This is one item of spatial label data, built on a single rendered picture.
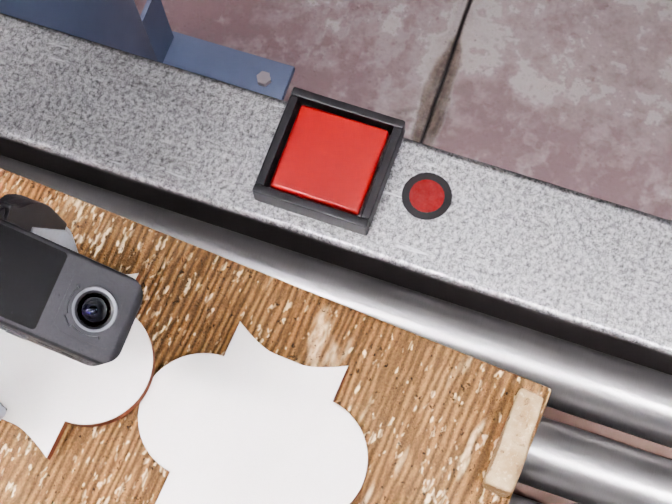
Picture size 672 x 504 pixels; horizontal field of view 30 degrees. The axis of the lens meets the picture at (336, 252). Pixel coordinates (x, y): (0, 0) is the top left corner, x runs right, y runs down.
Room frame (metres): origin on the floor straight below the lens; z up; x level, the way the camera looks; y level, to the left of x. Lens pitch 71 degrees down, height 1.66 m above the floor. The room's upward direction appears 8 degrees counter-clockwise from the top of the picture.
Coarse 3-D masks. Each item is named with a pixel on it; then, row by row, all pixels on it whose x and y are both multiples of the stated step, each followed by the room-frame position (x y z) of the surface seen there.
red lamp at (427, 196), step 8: (416, 184) 0.29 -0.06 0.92; (424, 184) 0.29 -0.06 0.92; (432, 184) 0.29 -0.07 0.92; (416, 192) 0.28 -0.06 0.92; (424, 192) 0.28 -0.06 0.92; (432, 192) 0.28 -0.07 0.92; (440, 192) 0.28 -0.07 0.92; (416, 200) 0.28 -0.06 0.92; (424, 200) 0.28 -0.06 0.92; (432, 200) 0.27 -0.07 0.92; (440, 200) 0.27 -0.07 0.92; (416, 208) 0.27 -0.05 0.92; (424, 208) 0.27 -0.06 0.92; (432, 208) 0.27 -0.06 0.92
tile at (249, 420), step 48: (240, 336) 0.20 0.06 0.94; (192, 384) 0.17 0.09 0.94; (240, 384) 0.17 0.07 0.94; (288, 384) 0.16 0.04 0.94; (336, 384) 0.16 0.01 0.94; (144, 432) 0.15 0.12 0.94; (192, 432) 0.14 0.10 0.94; (240, 432) 0.14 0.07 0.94; (288, 432) 0.14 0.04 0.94; (336, 432) 0.13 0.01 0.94; (192, 480) 0.12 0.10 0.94; (240, 480) 0.11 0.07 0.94; (288, 480) 0.11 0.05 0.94; (336, 480) 0.10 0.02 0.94
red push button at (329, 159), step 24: (312, 120) 0.34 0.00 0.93; (336, 120) 0.33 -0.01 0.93; (288, 144) 0.32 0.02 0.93; (312, 144) 0.32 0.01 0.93; (336, 144) 0.32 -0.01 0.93; (360, 144) 0.31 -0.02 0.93; (384, 144) 0.31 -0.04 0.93; (288, 168) 0.30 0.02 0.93; (312, 168) 0.30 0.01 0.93; (336, 168) 0.30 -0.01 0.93; (360, 168) 0.30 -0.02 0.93; (288, 192) 0.29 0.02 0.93; (312, 192) 0.29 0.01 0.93; (336, 192) 0.28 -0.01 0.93; (360, 192) 0.28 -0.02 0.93
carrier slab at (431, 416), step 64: (0, 192) 0.31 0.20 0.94; (128, 256) 0.26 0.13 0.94; (192, 256) 0.25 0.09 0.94; (192, 320) 0.21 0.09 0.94; (256, 320) 0.21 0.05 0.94; (320, 320) 0.20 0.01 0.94; (384, 384) 0.16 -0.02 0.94; (448, 384) 0.15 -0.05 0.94; (512, 384) 0.15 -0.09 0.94; (0, 448) 0.15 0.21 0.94; (64, 448) 0.15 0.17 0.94; (128, 448) 0.14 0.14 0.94; (384, 448) 0.12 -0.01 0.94; (448, 448) 0.12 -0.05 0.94
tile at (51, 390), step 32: (0, 352) 0.20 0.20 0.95; (32, 352) 0.20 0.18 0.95; (128, 352) 0.19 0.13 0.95; (0, 384) 0.19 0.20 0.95; (32, 384) 0.18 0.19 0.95; (64, 384) 0.18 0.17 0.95; (96, 384) 0.18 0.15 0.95; (128, 384) 0.18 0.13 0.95; (32, 416) 0.16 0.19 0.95; (64, 416) 0.16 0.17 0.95; (96, 416) 0.16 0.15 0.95
